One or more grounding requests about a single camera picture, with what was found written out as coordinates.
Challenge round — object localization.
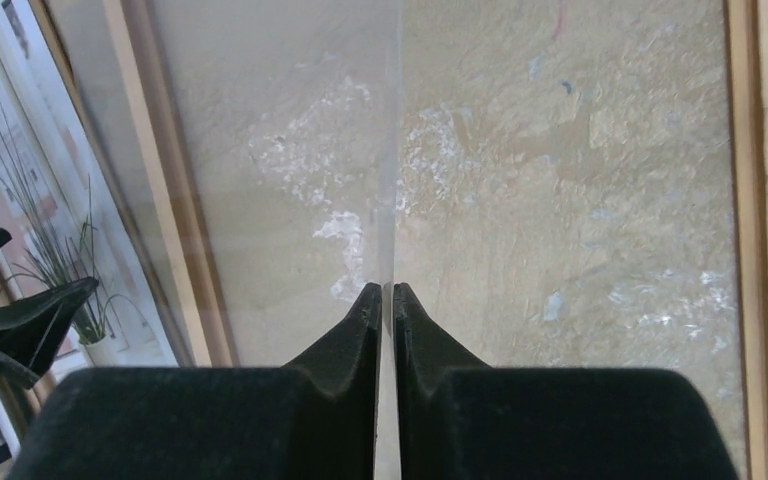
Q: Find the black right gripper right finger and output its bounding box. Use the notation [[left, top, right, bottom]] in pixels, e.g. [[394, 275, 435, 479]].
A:
[[393, 283, 737, 479]]

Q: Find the plant window photo print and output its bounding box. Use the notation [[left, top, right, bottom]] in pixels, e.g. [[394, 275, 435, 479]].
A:
[[0, 1, 177, 375]]

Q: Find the clear acrylic glass pane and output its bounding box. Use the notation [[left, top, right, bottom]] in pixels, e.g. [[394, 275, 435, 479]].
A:
[[50, 1, 746, 479]]

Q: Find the light wooden picture frame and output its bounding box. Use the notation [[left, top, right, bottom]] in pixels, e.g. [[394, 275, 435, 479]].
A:
[[34, 1, 768, 479]]

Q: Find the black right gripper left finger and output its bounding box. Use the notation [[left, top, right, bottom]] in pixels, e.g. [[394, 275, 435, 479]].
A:
[[9, 283, 382, 479]]

